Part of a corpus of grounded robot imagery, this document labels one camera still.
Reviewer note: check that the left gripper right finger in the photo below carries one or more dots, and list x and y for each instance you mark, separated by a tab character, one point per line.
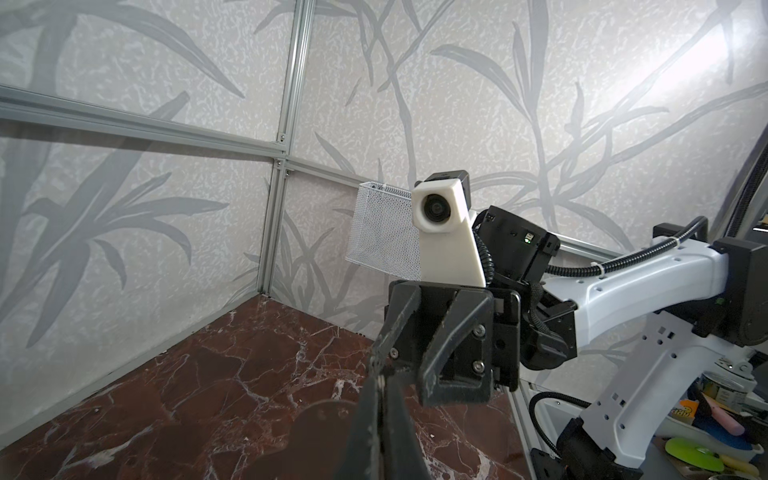
402	456

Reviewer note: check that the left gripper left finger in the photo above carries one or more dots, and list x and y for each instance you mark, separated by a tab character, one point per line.
362	454

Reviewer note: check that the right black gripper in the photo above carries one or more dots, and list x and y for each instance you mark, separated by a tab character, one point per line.
454	343

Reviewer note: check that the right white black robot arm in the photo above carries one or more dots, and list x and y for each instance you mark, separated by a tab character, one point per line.
701	301

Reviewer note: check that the white wire mesh basket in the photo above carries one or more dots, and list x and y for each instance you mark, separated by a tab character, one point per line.
382	235

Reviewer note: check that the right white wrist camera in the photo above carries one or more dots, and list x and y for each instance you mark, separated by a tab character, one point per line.
441	212

